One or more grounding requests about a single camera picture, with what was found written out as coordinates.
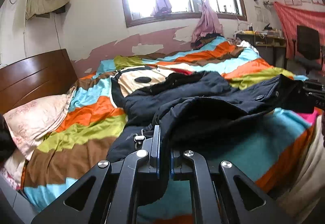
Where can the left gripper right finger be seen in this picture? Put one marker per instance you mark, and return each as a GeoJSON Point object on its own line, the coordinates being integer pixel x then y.
{"type": "Point", "coordinates": [179, 168]}

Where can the pink floral pillow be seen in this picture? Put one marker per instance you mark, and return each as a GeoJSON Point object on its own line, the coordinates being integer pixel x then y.
{"type": "Point", "coordinates": [28, 124]}

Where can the cluttered wooden desk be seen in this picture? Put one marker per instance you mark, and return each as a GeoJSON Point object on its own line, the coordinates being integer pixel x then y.
{"type": "Point", "coordinates": [270, 45]}

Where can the red striped hanging cloth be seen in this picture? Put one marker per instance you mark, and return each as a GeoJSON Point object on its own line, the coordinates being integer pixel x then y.
{"type": "Point", "coordinates": [291, 17]}

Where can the pink curtain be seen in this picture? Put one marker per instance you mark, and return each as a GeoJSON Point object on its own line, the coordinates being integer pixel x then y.
{"type": "Point", "coordinates": [208, 24]}

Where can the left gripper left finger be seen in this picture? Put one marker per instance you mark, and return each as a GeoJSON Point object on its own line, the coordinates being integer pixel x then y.
{"type": "Point", "coordinates": [151, 168]}

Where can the black office chair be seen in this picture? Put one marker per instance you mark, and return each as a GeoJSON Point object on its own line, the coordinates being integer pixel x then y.
{"type": "Point", "coordinates": [308, 51]}

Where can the black padded jacket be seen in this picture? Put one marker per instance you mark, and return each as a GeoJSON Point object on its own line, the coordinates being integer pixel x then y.
{"type": "Point", "coordinates": [197, 112]}

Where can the pile of dark clothes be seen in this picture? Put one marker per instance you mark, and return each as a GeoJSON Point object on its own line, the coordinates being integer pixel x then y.
{"type": "Point", "coordinates": [204, 40]}

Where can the brown wooden headboard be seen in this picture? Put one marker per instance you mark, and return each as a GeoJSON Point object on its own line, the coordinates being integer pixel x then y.
{"type": "Point", "coordinates": [45, 74]}

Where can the colourful striped duvet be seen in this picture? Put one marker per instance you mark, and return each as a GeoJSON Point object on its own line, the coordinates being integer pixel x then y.
{"type": "Point", "coordinates": [274, 151]}

